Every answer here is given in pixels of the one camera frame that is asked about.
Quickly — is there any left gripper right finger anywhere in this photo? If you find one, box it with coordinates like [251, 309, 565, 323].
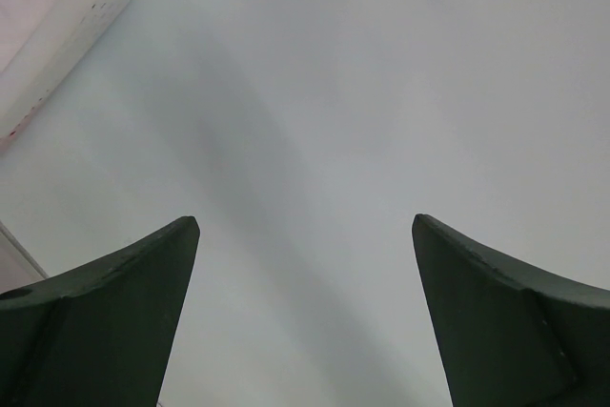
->
[412, 214, 609, 406]

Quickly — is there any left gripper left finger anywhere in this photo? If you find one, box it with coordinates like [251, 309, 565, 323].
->
[1, 216, 200, 406]

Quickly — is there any white laundry basket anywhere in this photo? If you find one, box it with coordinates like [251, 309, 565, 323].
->
[1, 0, 131, 148]

